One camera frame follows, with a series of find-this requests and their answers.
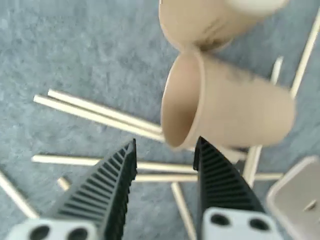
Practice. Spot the brown paper cup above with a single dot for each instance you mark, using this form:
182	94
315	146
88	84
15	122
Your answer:
240	110
200	22

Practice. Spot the white plastic basket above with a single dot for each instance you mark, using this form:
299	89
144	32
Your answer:
297	195

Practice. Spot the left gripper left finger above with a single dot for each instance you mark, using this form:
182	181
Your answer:
100	200

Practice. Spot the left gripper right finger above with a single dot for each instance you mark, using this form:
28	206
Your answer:
225	190

